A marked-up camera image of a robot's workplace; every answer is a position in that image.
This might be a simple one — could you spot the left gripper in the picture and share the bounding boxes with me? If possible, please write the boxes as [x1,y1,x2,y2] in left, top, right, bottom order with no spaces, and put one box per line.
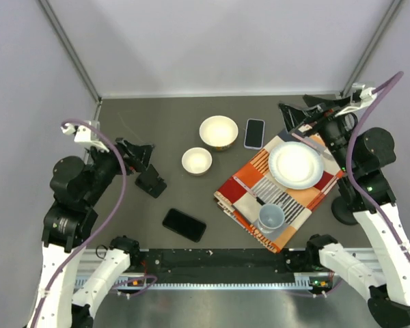
[84,135,155,204]

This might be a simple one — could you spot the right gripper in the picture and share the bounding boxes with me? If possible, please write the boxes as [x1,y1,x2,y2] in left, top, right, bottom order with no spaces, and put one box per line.
[276,94,355,172]

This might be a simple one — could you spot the black wedge phone stand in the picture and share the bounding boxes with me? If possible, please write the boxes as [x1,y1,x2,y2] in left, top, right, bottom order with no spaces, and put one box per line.
[135,164,167,199]

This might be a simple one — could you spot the phone with lilac case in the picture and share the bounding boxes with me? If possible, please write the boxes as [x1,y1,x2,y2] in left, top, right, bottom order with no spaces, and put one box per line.
[243,118,265,150]

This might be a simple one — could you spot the black round-base phone holder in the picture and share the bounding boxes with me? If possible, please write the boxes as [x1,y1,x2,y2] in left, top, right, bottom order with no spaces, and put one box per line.
[331,176,357,226]

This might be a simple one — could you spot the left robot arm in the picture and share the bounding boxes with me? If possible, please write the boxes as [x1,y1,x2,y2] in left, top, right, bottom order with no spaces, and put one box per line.
[27,138,154,327]

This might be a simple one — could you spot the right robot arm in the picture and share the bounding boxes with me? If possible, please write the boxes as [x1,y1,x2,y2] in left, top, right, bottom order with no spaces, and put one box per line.
[278,88,410,327]

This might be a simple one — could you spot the white plate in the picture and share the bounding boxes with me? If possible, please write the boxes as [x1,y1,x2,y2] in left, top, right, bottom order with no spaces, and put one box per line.
[268,141,324,190]

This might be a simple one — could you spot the small cream bowl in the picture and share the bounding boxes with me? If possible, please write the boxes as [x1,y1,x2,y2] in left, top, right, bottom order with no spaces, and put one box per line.
[181,147,213,176]

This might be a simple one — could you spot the large green bowl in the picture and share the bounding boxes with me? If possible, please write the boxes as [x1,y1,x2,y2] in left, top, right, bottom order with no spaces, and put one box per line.
[199,115,238,151]

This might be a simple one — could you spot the orange patterned cloth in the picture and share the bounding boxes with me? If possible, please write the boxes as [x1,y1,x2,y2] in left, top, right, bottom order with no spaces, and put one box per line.
[214,129,344,253]

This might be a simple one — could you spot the grey cup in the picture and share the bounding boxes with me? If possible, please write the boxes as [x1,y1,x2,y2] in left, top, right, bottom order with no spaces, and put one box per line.
[258,204,285,233]

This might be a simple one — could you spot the pink handled fork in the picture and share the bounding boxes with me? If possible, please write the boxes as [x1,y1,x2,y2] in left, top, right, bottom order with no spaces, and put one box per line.
[291,133,333,161]

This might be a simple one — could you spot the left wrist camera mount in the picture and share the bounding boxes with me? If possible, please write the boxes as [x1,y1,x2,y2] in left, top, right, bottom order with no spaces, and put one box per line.
[61,123,109,152]

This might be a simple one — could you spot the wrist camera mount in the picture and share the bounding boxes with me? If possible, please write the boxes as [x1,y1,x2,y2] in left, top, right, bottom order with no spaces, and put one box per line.
[335,83,377,117]
[61,123,109,152]

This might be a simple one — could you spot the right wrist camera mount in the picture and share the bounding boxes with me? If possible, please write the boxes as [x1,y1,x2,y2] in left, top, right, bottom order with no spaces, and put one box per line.
[335,83,377,117]

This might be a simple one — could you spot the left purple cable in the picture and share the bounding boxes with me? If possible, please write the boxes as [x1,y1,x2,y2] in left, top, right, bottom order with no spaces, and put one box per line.
[27,118,128,328]

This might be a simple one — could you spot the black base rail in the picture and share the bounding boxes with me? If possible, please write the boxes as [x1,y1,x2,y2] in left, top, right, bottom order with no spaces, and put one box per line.
[143,249,313,284]

